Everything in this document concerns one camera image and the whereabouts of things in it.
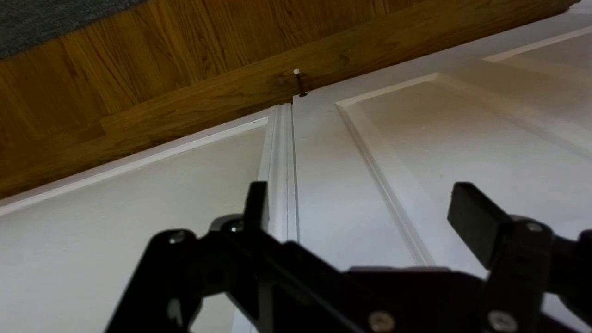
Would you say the metal door stop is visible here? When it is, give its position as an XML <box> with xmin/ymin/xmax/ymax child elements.
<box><xmin>292</xmin><ymin>68</ymin><xmax>307</xmax><ymax>96</ymax></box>

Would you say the white panel door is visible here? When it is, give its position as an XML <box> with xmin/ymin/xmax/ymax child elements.
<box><xmin>292</xmin><ymin>3</ymin><xmax>592</xmax><ymax>273</ymax></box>

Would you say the grey floor rug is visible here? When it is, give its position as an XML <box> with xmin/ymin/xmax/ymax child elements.
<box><xmin>0</xmin><ymin>0</ymin><xmax>144</xmax><ymax>59</ymax></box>

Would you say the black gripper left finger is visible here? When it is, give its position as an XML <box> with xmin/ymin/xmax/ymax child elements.
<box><xmin>105</xmin><ymin>181</ymin><xmax>344</xmax><ymax>333</ymax></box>

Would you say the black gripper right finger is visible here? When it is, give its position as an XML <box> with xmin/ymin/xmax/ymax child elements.
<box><xmin>447</xmin><ymin>181</ymin><xmax>592</xmax><ymax>333</ymax></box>

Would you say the white baseboard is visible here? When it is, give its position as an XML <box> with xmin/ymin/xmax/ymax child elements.
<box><xmin>0</xmin><ymin>109</ymin><xmax>268</xmax><ymax>216</ymax></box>

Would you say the white door frame trim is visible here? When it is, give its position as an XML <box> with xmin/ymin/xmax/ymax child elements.
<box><xmin>231</xmin><ymin>101</ymin><xmax>301</xmax><ymax>333</ymax></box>

